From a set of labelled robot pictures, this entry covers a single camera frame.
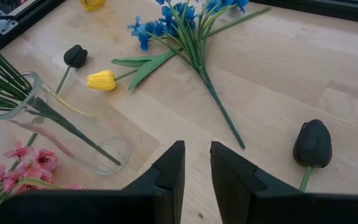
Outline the yellow artificial tulip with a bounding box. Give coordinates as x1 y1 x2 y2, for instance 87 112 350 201
86 51 177 92

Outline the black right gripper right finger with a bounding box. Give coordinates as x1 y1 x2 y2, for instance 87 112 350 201
209 141 358 224

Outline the blue artificial flower bunch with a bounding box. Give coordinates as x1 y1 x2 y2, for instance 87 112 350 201
126 0 272 151

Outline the yellow glass vase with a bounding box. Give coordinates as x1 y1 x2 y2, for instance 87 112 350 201
79 0 106 12

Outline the clear glass vase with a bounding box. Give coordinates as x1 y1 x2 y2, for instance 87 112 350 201
0 70 131 177

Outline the black artificial tulip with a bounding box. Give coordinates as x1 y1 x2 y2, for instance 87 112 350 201
292 119 333 193
11 44 89 170

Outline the black table frame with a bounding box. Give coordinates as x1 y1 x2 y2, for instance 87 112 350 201
0 0 358 51

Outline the metal corner bracket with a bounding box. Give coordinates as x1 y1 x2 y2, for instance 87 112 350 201
0 17 20 36

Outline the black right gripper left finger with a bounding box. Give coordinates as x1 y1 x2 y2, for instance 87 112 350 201
0 140 186 224

